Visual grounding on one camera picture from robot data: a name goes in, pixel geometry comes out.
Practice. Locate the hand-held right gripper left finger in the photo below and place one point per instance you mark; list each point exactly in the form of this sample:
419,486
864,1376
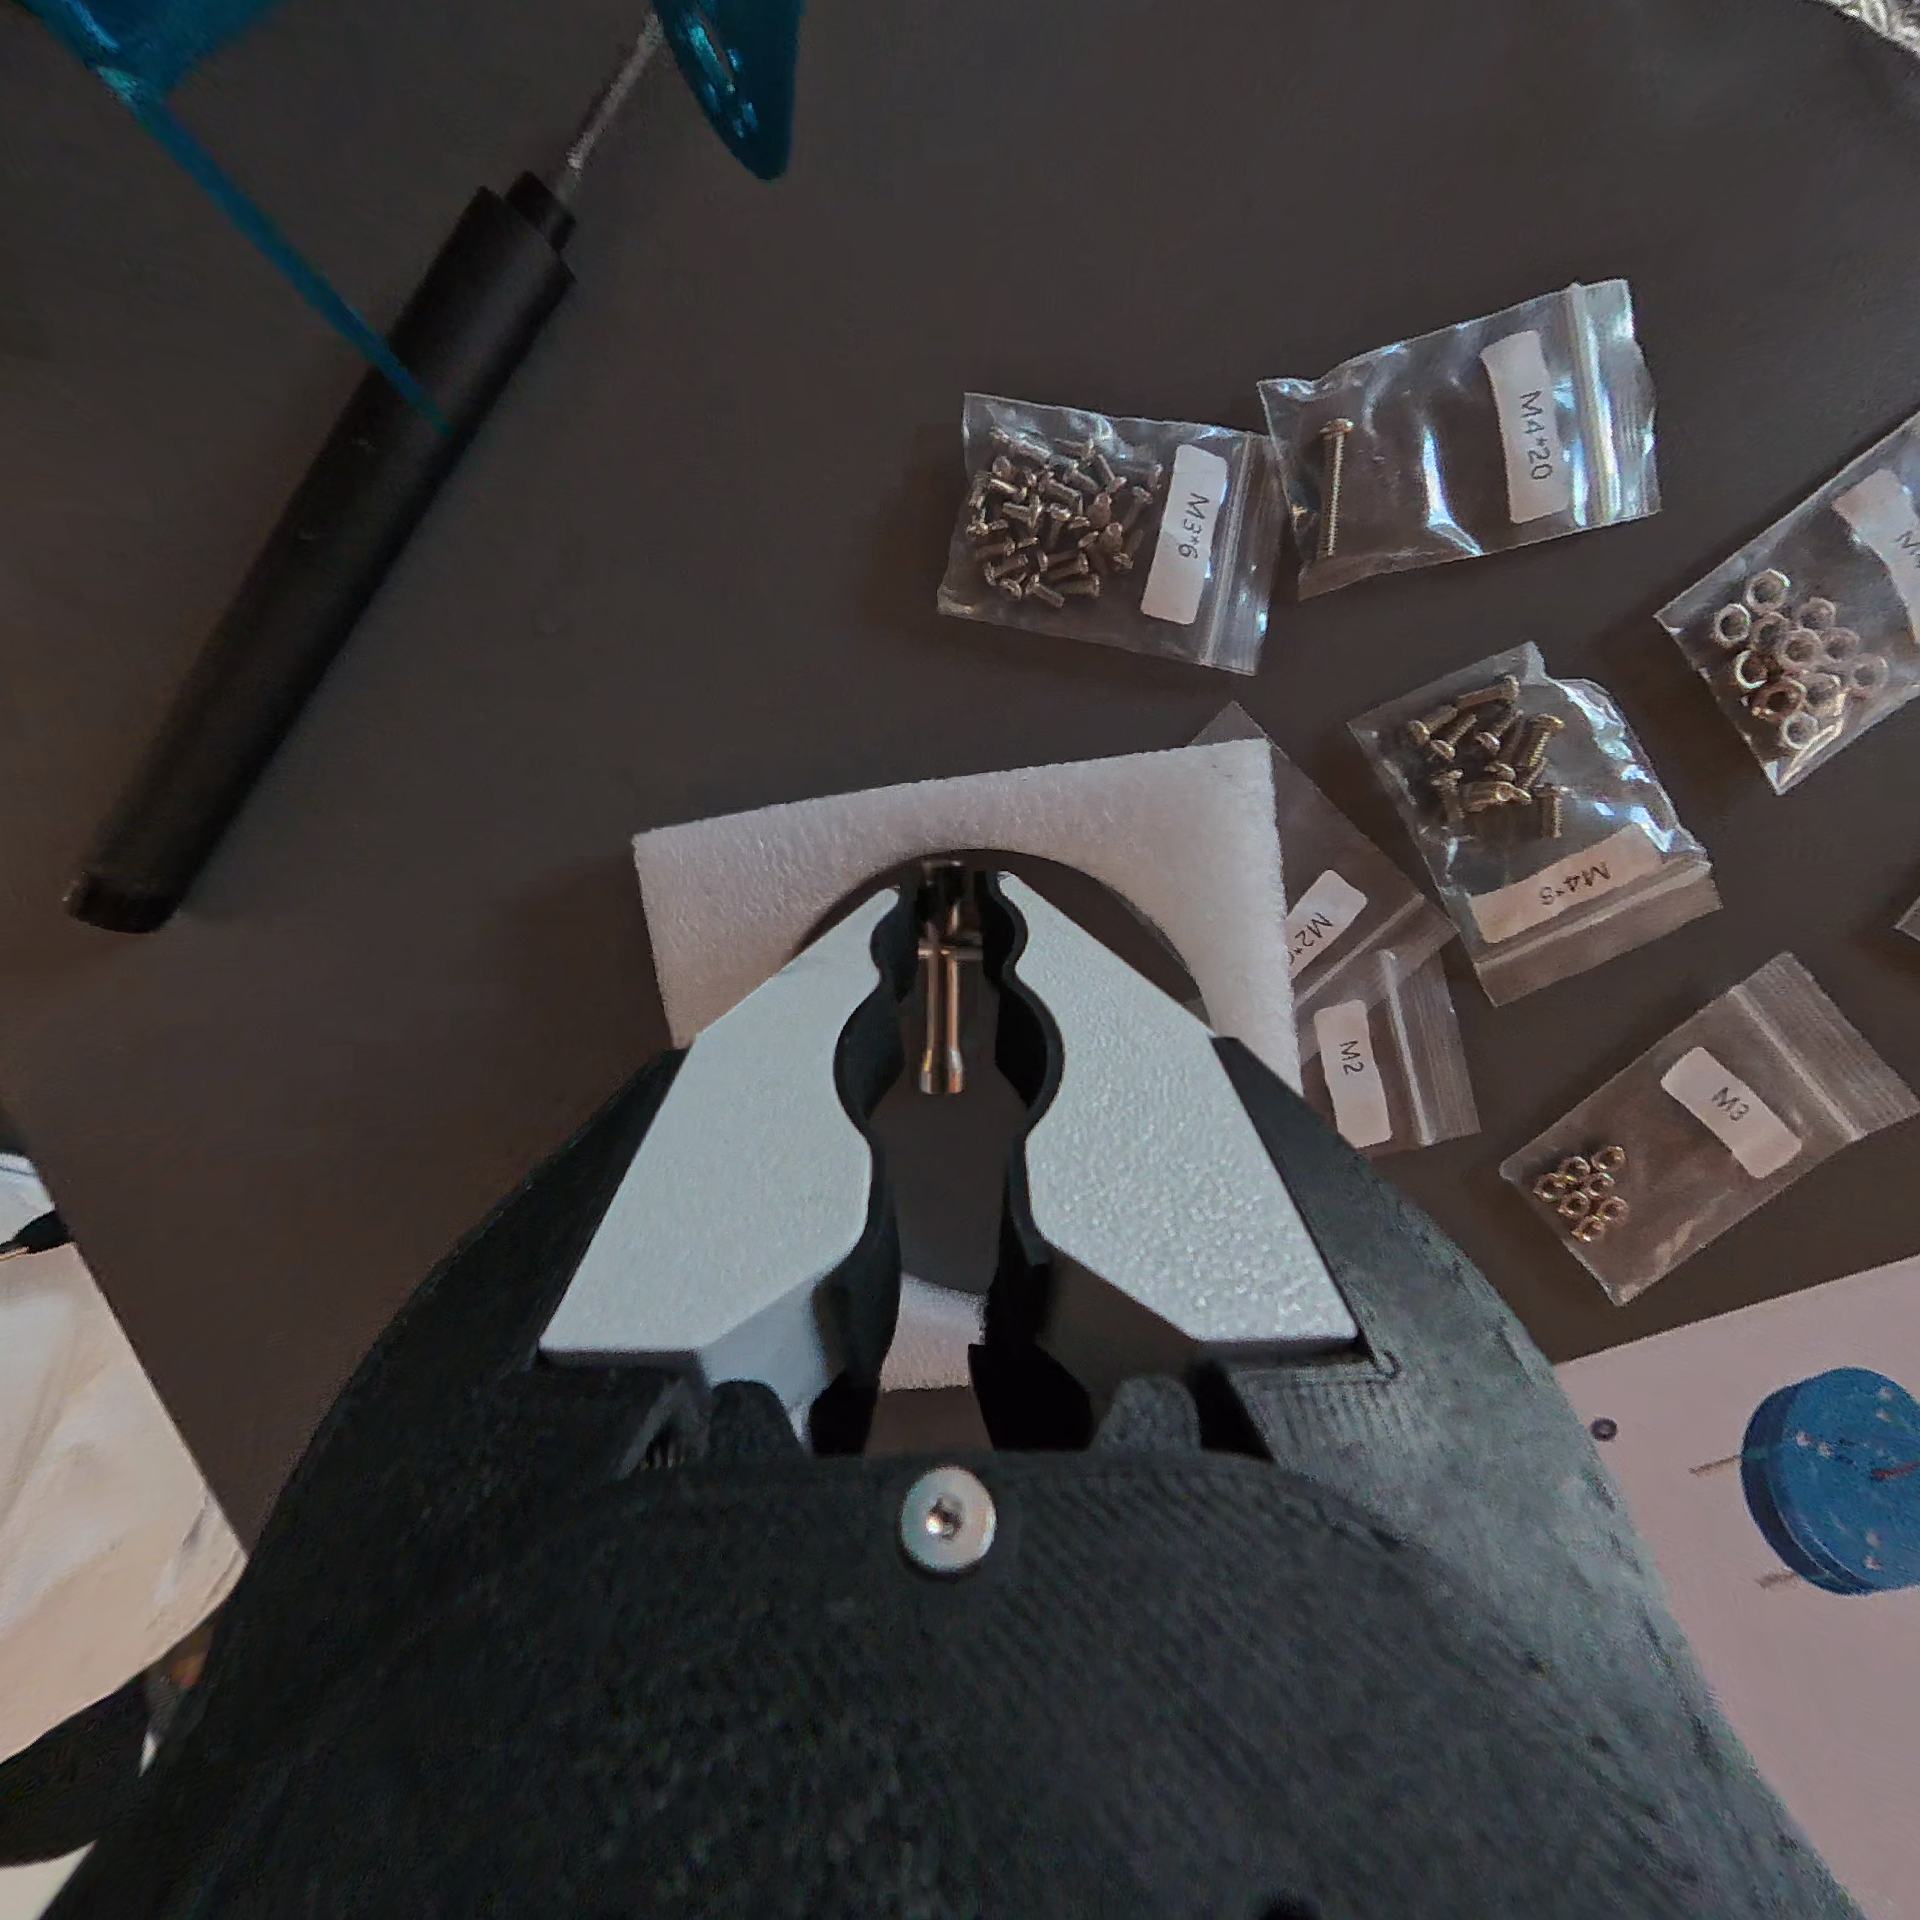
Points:
722,1200

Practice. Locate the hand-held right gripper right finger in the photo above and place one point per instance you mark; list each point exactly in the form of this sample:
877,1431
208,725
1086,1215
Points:
1171,1186

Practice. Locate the silver cross socket wrench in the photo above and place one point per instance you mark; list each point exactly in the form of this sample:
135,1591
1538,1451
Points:
941,1036

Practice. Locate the blue metal bracket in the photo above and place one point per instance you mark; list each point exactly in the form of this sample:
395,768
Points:
734,77

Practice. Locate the white foam sheet with hole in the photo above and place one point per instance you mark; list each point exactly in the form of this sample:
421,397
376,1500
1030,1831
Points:
750,902

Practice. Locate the zip bag of thin screws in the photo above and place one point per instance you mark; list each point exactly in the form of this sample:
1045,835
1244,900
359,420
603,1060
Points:
1335,923

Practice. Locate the zip bag of small nuts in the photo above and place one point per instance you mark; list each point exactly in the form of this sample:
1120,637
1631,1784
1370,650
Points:
1652,1171

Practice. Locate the zip bag of short bolts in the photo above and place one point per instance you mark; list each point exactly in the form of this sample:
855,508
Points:
1517,811

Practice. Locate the zip bag of many screws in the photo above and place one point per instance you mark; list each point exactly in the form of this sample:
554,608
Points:
1050,510

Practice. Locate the person's white shirt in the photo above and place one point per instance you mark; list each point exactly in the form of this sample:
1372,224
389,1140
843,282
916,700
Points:
91,1500

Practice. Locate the white instruction manual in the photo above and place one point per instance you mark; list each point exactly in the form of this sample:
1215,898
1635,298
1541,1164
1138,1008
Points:
1725,1652

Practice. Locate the black screwdriver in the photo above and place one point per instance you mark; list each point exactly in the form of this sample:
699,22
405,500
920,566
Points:
300,571

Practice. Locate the zip bag with long bolt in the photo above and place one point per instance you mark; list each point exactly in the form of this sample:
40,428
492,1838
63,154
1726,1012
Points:
1424,452

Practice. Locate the zip bag of large nuts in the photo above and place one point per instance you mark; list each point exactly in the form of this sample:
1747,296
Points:
1787,645

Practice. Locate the crumpled clear plastic wrap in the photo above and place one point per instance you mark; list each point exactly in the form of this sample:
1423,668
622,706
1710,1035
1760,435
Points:
1876,7

